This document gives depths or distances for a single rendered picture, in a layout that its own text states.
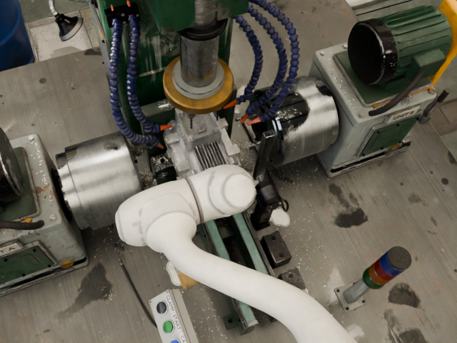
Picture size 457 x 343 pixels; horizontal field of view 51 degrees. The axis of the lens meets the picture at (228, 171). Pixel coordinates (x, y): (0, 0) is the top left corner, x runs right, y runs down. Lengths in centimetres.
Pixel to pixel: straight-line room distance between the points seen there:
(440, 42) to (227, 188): 82
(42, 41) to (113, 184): 150
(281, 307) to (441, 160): 126
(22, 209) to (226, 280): 64
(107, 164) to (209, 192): 44
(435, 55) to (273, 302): 92
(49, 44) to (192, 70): 160
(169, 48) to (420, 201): 102
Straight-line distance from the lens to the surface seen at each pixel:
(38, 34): 274
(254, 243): 149
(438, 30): 150
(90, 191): 133
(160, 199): 96
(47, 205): 132
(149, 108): 143
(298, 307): 80
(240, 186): 95
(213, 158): 140
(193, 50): 110
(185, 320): 127
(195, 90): 120
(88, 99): 191
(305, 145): 147
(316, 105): 146
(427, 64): 146
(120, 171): 132
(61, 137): 184
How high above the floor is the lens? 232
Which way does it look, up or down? 63 degrees down
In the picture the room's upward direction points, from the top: 8 degrees clockwise
